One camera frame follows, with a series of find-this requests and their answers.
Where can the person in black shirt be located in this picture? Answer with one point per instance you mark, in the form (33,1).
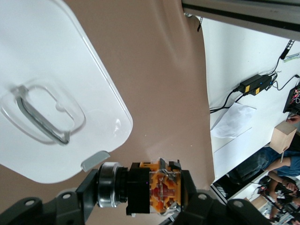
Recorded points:
(281,189)

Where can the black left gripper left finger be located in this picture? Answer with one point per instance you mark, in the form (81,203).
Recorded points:
(58,208)

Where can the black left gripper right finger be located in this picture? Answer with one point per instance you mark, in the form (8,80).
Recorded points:
(211,211)

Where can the white lidded container box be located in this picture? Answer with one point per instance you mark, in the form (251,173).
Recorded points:
(47,58)

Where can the aluminium frame beam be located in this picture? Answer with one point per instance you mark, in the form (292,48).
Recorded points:
(234,14)

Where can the black power adapter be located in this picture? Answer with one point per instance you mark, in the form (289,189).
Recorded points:
(255,84)

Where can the black circuit board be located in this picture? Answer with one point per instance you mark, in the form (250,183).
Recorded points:
(289,103)

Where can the brown table cover mat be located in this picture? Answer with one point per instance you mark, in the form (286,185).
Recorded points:
(159,82)

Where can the person in blue jeans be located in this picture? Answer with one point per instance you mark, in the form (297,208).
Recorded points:
(279,161)

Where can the light wooden block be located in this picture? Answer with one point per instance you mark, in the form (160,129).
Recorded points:
(282,138)

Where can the white plastic bag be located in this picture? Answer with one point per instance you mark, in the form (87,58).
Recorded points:
(234,122)

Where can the black orange push-button switch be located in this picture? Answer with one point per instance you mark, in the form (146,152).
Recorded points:
(138,187)

